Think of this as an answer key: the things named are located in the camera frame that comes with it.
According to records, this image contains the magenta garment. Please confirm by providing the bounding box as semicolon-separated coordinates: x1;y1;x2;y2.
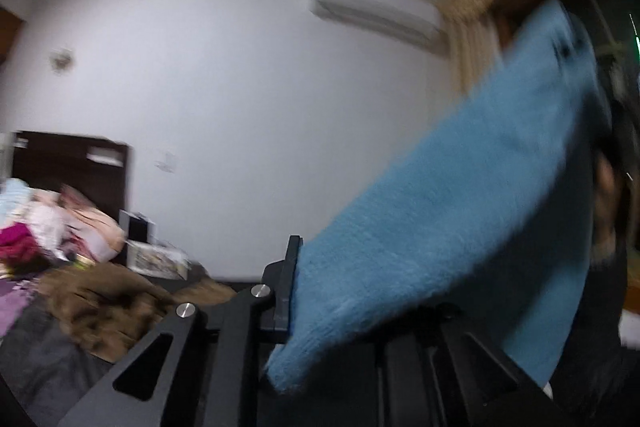
0;224;47;267

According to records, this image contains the white framed tablet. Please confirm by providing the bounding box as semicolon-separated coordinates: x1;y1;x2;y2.
118;209;157;243

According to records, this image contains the beige pleated curtain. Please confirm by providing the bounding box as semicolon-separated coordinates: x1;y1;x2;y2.
439;0;593;94

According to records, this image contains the brown fuzzy garment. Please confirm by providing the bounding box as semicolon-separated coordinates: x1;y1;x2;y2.
37;261;237;364

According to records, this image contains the person's black clothing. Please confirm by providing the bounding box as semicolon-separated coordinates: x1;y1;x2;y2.
547;252;640;414

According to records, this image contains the printed picture box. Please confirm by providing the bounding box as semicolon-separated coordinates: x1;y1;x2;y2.
126;241;191;281

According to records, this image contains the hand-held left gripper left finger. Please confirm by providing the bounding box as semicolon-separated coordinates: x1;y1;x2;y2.
57;235;304;427

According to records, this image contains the purple cloth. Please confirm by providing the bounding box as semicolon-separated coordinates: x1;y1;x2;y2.
0;279;47;339

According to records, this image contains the peach pink plush cloth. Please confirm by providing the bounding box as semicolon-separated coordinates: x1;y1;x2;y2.
59;186;127;260

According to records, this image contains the dark brown headboard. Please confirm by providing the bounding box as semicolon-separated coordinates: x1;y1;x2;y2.
11;130;132;239

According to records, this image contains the person's right hand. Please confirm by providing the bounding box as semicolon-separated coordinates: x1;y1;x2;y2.
591;154;621;264

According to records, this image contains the white wall air conditioner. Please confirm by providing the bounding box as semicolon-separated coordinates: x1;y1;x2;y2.
309;0;449;55

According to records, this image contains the blue knit sweater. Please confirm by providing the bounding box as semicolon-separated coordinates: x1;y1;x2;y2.
264;0;613;395

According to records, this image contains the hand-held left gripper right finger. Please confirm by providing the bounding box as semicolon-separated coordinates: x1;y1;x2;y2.
382;303;568;427

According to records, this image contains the dark bed sheet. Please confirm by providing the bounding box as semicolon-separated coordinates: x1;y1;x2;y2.
0;274;266;413

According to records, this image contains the pale floral cloth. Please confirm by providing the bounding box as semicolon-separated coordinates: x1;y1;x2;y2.
0;178;66;253

